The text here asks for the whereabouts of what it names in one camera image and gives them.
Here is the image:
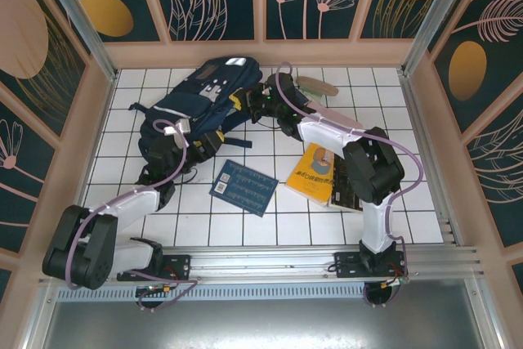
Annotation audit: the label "yellow book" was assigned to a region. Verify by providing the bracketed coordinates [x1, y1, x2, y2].
[284, 142, 338, 208]

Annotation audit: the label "thin blue booklet QR codes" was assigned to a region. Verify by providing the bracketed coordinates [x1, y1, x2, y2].
[208, 159, 279, 217]

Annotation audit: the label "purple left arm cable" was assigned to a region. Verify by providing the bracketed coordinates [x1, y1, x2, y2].
[65, 119, 199, 311]

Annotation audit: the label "aluminium frame post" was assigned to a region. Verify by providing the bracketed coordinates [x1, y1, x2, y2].
[400, 0, 489, 76]
[32, 0, 119, 83]

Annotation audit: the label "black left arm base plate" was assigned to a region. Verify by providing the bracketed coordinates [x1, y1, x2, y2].
[117, 253, 192, 283]

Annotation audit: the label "grey metal sheet panel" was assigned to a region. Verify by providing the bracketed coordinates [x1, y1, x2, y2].
[24, 299, 503, 349]

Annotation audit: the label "tan oval case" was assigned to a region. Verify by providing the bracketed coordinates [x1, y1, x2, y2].
[296, 74, 339, 97]

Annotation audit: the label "navy blue backpack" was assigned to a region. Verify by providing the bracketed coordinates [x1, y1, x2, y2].
[128, 56, 265, 186]

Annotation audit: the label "black book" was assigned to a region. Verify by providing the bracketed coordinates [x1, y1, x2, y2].
[329, 156, 364, 214]

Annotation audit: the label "pink pencil case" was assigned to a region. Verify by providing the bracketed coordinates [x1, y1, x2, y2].
[304, 99, 364, 132]

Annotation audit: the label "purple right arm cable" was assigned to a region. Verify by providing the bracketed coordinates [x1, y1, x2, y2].
[275, 61, 426, 309]

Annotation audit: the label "aluminium side rail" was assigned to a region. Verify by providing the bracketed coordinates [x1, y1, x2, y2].
[398, 70, 465, 248]

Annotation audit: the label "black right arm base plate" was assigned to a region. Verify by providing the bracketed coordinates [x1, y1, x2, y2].
[333, 250, 409, 280]

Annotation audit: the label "aluminium mounting rail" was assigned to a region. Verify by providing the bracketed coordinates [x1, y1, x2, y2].
[38, 244, 485, 284]

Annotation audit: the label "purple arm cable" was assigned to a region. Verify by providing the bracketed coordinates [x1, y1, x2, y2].
[65, 119, 199, 311]
[275, 61, 426, 309]

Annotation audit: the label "slotted grey cable duct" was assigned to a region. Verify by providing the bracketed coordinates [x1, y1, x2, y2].
[55, 286, 483, 302]

